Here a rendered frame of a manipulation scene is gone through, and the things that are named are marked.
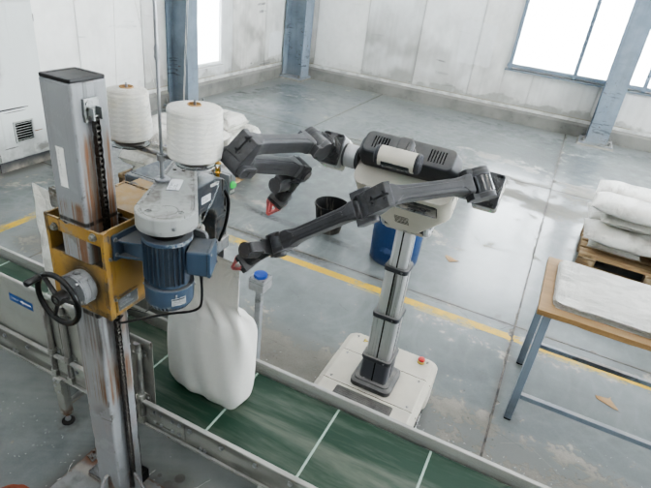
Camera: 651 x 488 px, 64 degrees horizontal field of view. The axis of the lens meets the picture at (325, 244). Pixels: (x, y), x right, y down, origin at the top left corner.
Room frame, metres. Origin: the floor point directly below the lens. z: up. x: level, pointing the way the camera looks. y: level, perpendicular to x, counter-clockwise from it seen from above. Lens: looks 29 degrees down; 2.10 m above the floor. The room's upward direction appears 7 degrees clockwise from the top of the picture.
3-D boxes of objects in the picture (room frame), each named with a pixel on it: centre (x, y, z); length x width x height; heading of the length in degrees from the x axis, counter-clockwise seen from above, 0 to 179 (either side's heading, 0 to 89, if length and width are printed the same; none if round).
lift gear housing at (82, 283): (1.28, 0.74, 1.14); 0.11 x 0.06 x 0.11; 68
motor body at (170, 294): (1.34, 0.47, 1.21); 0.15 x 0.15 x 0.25
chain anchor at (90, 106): (1.34, 0.66, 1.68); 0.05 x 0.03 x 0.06; 158
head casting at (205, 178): (1.79, 0.59, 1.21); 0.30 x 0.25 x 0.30; 68
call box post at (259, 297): (1.92, 0.27, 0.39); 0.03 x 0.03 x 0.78; 68
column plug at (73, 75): (1.37, 0.72, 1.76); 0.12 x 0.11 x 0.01; 158
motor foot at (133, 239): (1.34, 0.57, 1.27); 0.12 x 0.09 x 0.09; 158
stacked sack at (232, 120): (5.15, 1.31, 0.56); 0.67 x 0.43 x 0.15; 68
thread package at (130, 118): (1.58, 0.67, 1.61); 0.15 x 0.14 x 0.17; 68
